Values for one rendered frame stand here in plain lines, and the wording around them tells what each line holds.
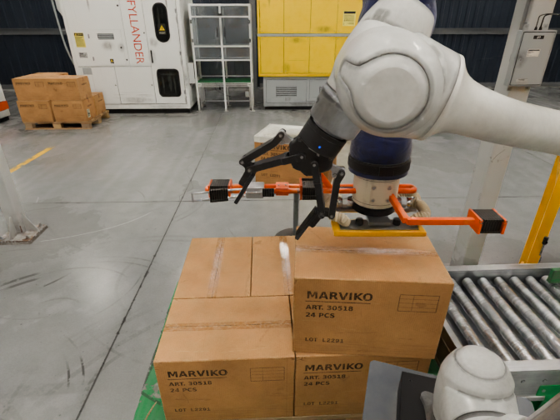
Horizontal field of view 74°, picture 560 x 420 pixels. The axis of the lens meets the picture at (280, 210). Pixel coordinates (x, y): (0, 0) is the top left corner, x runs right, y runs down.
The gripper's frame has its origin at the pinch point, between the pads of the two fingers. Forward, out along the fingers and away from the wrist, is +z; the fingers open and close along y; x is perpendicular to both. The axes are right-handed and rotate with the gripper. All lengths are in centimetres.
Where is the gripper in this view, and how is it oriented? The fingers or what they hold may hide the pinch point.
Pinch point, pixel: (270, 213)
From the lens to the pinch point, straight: 71.4
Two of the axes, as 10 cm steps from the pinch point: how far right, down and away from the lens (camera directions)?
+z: -5.0, 7.2, 4.8
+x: -1.5, 4.8, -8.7
